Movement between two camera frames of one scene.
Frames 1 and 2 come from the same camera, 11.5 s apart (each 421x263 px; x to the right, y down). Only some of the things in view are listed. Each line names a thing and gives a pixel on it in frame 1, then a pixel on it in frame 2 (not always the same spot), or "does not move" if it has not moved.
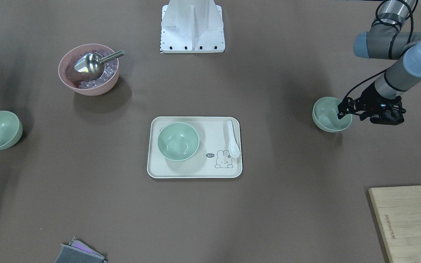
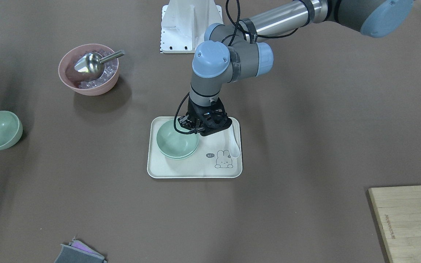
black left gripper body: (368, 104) → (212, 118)
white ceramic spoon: (234, 148) does not move
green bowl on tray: (178, 141) does not move
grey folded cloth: (76, 252) does not move
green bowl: (325, 115) → (174, 145)
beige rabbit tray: (219, 155) does not move
